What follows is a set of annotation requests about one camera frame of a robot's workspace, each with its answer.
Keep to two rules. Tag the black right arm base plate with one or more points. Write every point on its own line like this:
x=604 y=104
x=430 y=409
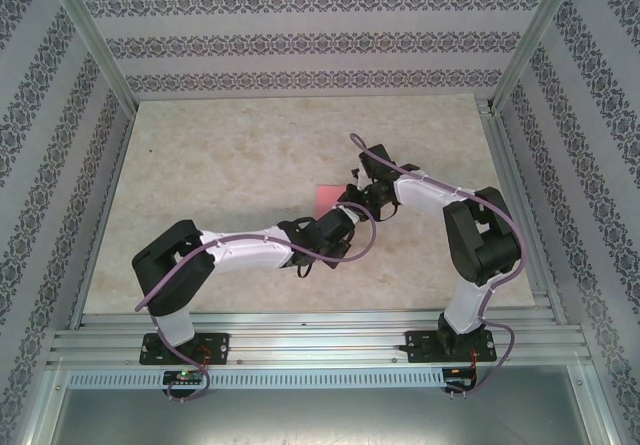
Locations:
x=420 y=340

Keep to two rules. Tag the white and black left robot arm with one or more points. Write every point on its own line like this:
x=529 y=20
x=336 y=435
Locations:
x=170 y=265

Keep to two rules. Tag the aluminium lower frame beam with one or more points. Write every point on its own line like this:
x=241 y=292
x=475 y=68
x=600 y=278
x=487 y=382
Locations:
x=595 y=410
x=47 y=410

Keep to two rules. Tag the pink paper sheet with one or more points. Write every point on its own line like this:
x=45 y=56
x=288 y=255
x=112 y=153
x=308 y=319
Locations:
x=327 y=200

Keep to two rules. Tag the grey sheet metal panel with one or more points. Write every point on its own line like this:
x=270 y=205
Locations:
x=320 y=420

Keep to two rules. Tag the aluminium mounting rail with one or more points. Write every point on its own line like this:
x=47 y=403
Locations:
x=310 y=345

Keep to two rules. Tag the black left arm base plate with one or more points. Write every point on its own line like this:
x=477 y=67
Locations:
x=220 y=345

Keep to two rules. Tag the aluminium frame post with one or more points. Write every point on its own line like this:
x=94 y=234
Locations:
x=94 y=35
x=535 y=35

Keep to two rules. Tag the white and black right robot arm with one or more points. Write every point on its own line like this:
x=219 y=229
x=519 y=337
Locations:
x=480 y=245

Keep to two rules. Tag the aluminium side rail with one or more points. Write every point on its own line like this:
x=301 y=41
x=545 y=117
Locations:
x=102 y=215
x=506 y=155

